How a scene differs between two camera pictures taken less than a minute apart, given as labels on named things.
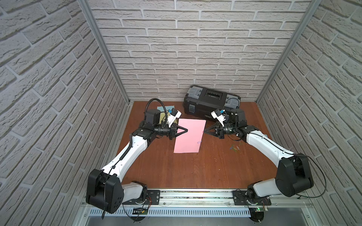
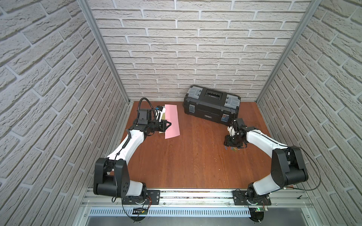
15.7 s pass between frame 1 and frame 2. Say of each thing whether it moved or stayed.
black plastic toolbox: stayed
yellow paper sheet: stayed
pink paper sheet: moved
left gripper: moved
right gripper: moved
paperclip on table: stayed
